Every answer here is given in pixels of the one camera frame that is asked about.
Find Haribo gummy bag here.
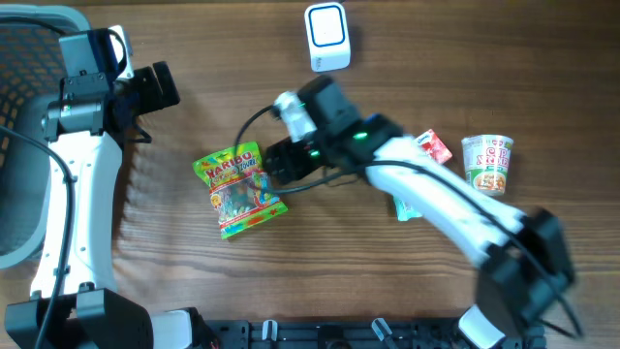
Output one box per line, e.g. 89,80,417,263
193,142,288,239

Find teal tissue pack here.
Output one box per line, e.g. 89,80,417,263
393,197,422,222

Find red white small box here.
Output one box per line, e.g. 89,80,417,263
416,129,452,164

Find instant noodle cup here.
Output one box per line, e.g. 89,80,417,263
461,135,513,196

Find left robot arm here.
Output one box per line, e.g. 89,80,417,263
4,26,179,348

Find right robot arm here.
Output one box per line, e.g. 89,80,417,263
264,76,582,348

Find white barcode scanner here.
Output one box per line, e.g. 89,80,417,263
304,2,352,73

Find grey plastic basket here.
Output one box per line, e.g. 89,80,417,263
1,4,91,269

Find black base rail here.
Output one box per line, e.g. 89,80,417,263
144,306,547,349

